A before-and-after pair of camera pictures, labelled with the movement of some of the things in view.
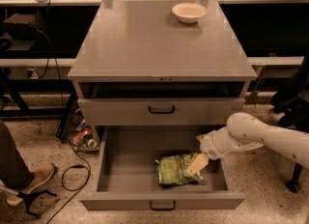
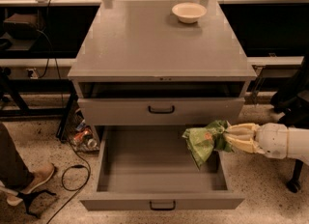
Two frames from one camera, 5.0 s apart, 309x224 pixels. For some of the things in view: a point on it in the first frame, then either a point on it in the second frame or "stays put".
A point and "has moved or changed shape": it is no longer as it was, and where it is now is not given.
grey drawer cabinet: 140,66 stays put
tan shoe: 40,176 stays put
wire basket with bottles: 80,136 stays put
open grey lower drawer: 128,179 stays put
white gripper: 210,145 to 272,140
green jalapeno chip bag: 170,170 has moved or changed shape
